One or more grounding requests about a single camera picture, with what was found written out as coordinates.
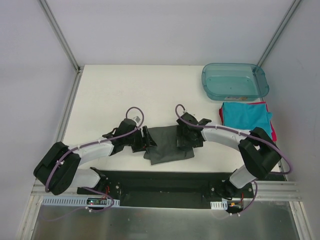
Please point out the folded magenta t shirt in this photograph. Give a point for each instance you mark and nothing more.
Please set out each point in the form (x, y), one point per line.
(273, 135)

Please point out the folded cyan t shirt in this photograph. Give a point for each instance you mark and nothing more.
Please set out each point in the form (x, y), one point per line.
(252, 117)

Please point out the teal transparent plastic bin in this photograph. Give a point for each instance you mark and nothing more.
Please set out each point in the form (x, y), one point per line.
(235, 82)

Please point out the left white cable duct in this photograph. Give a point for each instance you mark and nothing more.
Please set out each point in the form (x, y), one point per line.
(70, 201)

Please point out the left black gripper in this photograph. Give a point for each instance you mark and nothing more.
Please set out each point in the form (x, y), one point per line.
(143, 139)

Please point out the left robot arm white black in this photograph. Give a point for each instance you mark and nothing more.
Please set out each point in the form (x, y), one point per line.
(59, 169)

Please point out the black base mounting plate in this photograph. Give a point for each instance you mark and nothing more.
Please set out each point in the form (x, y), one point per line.
(171, 190)

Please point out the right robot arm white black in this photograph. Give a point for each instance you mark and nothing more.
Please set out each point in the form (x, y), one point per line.
(259, 153)

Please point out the white cable duct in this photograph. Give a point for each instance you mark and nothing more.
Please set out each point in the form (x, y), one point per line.
(70, 201)
(219, 205)

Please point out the aluminium frame post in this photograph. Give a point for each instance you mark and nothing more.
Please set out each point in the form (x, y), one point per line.
(292, 9)
(59, 34)

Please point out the left aluminium frame post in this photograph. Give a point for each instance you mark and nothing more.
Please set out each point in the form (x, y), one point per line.
(59, 34)

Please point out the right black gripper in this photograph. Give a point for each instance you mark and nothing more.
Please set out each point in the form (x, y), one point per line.
(180, 136)

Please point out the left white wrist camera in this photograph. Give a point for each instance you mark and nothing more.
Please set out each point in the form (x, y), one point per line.
(137, 120)

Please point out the right aluminium frame post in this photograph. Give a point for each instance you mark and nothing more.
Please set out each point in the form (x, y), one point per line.
(292, 9)

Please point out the right white cable duct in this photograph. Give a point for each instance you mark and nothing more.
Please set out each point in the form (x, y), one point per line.
(219, 205)

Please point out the dark grey t shirt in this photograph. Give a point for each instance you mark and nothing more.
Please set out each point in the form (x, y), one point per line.
(166, 149)

